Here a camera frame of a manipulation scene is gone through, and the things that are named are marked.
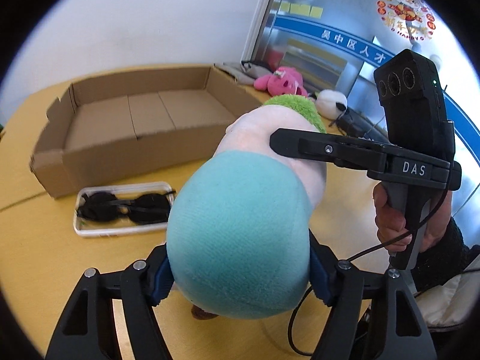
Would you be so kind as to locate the clear white phone case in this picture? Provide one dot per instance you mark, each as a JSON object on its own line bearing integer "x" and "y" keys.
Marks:
{"x": 123, "y": 226}

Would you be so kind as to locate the teal pink plush toy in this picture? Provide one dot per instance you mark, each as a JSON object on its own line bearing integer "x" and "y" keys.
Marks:
{"x": 238, "y": 231}

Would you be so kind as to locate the white panda plush toy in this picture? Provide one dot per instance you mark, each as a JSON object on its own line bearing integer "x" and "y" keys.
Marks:
{"x": 329, "y": 103}

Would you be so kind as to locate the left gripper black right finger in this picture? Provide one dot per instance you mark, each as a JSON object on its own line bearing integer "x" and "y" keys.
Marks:
{"x": 372, "y": 315}

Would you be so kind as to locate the black sunglasses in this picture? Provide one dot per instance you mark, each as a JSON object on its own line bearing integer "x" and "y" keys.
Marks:
{"x": 104, "y": 207}

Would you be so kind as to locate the brown cardboard box tray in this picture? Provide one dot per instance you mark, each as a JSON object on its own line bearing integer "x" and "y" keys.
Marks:
{"x": 119, "y": 125}

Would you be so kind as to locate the grey cloth bag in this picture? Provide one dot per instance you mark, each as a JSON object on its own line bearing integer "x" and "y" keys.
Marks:
{"x": 245, "y": 72}

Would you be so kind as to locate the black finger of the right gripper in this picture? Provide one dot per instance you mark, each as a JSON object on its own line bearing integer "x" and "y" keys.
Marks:
{"x": 342, "y": 151}

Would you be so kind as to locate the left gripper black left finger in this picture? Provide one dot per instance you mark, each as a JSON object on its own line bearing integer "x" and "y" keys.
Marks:
{"x": 86, "y": 329}

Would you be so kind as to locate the person's right hand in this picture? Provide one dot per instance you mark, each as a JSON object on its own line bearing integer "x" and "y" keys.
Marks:
{"x": 391, "y": 223}

